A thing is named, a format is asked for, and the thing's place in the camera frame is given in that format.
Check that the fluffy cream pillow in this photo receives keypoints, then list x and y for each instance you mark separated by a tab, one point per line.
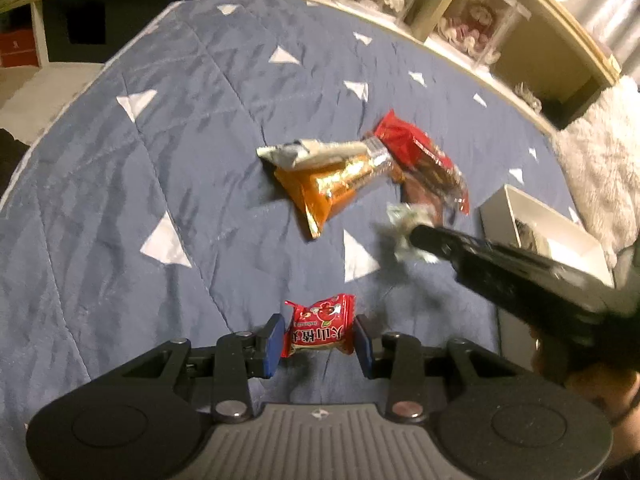
600	170

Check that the silver green candy wrapper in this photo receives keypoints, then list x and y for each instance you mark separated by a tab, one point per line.
404	220

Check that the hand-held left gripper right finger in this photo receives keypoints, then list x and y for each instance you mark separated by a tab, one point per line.
362	349

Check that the brown cake packet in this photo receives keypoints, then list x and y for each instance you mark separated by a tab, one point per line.
422	194

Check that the white cardboard box tray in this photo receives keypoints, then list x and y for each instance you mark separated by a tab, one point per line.
567	241

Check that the cream white bar packet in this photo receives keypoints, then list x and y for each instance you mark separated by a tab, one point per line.
320	152

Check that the red box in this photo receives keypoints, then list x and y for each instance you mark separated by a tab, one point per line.
17	49

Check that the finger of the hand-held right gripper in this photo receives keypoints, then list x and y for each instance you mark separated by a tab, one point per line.
445	247

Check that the wooden shelf unit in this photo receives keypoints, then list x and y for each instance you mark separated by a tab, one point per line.
550	15

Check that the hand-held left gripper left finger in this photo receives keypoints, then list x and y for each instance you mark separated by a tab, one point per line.
270	347

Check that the shell ornament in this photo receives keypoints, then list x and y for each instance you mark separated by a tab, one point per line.
528	97

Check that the small red candy packet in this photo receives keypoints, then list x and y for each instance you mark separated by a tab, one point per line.
320	327

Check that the orange biscuit packet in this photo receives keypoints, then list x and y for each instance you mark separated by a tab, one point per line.
320	194

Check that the blue quilted blanket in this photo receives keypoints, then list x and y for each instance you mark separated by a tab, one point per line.
150	160

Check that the person's right hand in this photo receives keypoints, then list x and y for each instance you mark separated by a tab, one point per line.
605	387

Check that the red and clear biscuit packet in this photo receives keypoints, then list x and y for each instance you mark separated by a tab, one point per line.
415	145

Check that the clear dome with pink doll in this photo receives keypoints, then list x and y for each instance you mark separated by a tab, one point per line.
475	20

